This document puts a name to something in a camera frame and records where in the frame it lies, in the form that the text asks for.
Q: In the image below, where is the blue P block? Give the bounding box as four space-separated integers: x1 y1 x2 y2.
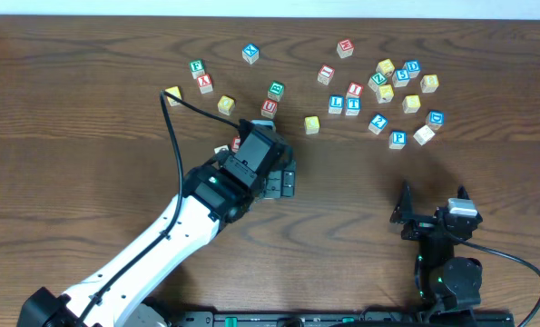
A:
388 131 407 150

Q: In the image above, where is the yellow S block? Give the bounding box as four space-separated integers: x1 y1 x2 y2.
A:
402 94 421 114

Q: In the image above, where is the red i block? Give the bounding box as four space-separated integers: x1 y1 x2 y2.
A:
346 82 364 98
317 64 335 85

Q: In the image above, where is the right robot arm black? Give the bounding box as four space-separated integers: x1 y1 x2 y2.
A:
390 183 483 315

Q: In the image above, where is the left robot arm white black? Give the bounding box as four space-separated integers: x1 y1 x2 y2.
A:
17 120 296 326

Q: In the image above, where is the red A block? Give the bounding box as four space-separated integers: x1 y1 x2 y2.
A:
231 136 241 153

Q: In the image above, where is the yellow O block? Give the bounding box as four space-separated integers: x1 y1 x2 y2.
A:
304 116 320 134

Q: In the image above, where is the plain wood block red 3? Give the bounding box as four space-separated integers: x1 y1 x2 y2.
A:
413 125 436 146

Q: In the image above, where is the white picture block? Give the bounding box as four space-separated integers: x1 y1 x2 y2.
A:
214 145 231 154

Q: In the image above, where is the red U block upper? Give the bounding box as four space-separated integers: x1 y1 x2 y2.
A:
260 99 278 119

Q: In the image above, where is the blue D block lower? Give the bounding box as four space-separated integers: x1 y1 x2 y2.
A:
426 111 445 131

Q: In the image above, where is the blue d block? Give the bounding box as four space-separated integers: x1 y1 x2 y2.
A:
426 111 445 131
403 60 421 79

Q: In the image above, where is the green B block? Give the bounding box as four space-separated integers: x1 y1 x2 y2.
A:
268 81 285 102

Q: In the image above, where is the blue 2 block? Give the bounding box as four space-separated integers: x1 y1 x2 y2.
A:
368 114 388 135

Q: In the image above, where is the yellow block lower middle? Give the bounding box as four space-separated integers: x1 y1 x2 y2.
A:
218 95 235 115

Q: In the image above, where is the blue L block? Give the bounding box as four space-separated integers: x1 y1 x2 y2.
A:
328 94 345 114

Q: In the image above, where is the blue T block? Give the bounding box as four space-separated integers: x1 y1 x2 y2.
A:
345 97 361 116

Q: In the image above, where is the yellow 8 block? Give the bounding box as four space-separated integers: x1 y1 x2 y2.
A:
420 74 440 94

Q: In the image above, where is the yellow block hammer picture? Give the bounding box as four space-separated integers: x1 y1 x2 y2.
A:
376 84 394 104

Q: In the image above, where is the red Y block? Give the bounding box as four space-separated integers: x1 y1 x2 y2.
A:
197 74 213 94

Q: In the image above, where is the blue 5 block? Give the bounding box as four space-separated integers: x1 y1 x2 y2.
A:
391 69 410 88

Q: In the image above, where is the green Z block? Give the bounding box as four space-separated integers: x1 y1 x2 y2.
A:
368 72 388 92

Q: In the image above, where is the blue X block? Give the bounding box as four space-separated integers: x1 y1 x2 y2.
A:
241 44 260 64

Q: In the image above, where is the blue D block upper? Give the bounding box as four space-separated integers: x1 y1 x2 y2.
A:
403 60 421 79

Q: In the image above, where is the yellow block left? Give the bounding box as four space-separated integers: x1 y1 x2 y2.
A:
165 86 182 106

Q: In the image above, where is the green F block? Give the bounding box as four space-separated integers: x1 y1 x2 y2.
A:
189 59 205 79

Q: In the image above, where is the yellow block top cluster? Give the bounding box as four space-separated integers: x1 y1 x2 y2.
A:
376 59 395 77

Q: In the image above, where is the red H block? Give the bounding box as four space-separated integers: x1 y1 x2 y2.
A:
337 39 355 59

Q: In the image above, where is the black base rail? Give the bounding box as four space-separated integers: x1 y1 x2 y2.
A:
135 299 515 327

